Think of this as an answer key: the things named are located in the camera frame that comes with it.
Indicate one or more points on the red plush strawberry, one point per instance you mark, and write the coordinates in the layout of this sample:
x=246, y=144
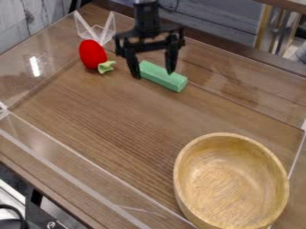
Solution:
x=94, y=56

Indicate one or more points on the wooden brown bowl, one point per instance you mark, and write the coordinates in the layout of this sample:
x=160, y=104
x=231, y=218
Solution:
x=230, y=182

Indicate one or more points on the gold metal chair frame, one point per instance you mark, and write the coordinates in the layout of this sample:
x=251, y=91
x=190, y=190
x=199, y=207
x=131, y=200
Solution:
x=277, y=29

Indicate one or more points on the green rectangular block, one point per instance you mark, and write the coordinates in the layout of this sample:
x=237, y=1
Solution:
x=156, y=74

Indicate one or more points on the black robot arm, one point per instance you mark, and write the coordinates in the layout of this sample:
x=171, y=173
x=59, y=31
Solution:
x=146, y=10

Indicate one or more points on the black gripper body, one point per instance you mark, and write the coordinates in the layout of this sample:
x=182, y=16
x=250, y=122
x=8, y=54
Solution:
x=148, y=36

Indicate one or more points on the clear acrylic front wall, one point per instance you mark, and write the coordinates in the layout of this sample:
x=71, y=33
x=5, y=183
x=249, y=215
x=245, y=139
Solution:
x=86, y=190

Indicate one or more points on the clear acrylic corner bracket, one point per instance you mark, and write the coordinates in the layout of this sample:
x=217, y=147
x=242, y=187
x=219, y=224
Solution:
x=99, y=33

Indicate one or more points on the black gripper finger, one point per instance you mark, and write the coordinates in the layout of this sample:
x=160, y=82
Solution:
x=171, y=53
x=132, y=62

